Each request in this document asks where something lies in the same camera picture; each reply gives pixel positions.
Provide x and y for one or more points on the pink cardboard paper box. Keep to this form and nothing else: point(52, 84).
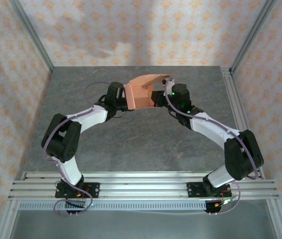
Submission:
point(140, 99)

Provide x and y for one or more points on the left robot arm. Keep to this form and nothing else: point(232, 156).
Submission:
point(71, 171)

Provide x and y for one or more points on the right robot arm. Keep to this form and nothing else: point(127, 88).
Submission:
point(210, 127)

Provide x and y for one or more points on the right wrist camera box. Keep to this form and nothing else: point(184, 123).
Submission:
point(169, 81)

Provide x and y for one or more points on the aluminium table side rail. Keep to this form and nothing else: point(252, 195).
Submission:
point(235, 104)

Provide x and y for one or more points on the aluminium mounting rail beam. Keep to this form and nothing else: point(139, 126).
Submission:
point(140, 186)

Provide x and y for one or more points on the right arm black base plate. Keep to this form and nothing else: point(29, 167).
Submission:
point(193, 189)

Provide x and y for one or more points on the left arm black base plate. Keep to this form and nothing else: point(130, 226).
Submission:
point(93, 189)

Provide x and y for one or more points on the aluminium frame post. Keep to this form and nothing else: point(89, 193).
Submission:
point(252, 35)
point(32, 35)

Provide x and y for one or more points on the black electronics bracket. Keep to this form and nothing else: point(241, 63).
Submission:
point(210, 208)

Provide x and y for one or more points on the aluminium frame leg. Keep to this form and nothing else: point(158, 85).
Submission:
point(6, 221)
point(274, 221)

